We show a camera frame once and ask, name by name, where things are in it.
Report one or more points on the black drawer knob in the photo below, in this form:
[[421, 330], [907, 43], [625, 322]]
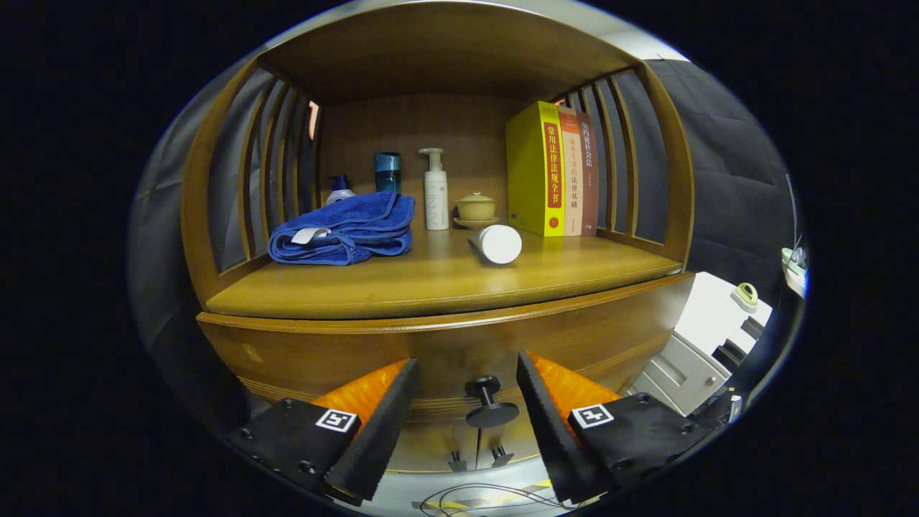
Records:
[[492, 414]]

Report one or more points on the folded blue towel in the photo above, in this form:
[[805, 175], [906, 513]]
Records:
[[352, 230]]

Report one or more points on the orange and white book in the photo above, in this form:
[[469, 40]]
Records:
[[572, 172]]

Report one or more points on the brown book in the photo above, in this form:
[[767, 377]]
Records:
[[589, 187]]

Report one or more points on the white cabinet unit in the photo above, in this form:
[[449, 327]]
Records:
[[711, 316]]

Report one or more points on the small white bottle blue cap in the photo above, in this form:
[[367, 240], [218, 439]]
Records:
[[340, 192]]

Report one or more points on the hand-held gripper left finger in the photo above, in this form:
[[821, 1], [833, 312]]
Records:
[[380, 431]]

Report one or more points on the white pump bottle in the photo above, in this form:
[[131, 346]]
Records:
[[435, 197]]

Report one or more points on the yellow-green tape roll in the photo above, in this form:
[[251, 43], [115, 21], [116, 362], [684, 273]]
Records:
[[745, 295]]

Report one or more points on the wooden countertop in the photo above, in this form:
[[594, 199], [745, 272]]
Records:
[[431, 280]]

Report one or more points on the brown wooden cabinet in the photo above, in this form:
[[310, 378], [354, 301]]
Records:
[[431, 50]]

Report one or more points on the teal cylindrical bottle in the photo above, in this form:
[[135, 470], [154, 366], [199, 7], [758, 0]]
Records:
[[388, 172]]

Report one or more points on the green and white tube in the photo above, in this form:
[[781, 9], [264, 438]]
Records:
[[499, 244]]

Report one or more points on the white power strip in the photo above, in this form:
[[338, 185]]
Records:
[[794, 266]]

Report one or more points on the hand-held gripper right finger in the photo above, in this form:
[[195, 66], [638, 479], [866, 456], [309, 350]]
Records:
[[553, 431]]

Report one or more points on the thick yellow book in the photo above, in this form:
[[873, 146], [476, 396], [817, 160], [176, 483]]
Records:
[[528, 172]]

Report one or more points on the beige lidded teacup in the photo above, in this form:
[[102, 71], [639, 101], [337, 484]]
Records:
[[476, 210]]

